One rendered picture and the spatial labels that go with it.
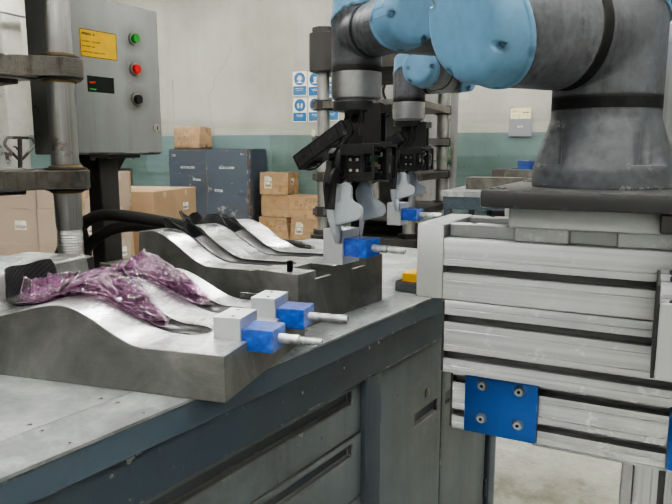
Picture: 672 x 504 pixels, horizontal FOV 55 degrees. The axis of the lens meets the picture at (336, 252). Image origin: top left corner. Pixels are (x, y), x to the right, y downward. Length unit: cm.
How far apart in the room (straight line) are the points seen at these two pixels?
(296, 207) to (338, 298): 681
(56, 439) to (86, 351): 15
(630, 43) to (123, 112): 140
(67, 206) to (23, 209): 364
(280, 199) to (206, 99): 187
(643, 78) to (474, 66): 19
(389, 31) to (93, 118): 109
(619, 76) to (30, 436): 70
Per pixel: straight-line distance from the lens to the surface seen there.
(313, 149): 101
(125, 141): 185
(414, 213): 153
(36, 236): 519
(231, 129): 876
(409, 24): 86
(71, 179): 158
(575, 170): 72
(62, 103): 160
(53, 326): 85
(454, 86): 148
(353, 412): 119
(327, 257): 100
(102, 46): 184
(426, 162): 154
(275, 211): 803
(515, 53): 64
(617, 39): 72
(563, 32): 67
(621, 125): 74
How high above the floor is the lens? 108
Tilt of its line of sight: 9 degrees down
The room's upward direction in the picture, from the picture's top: straight up
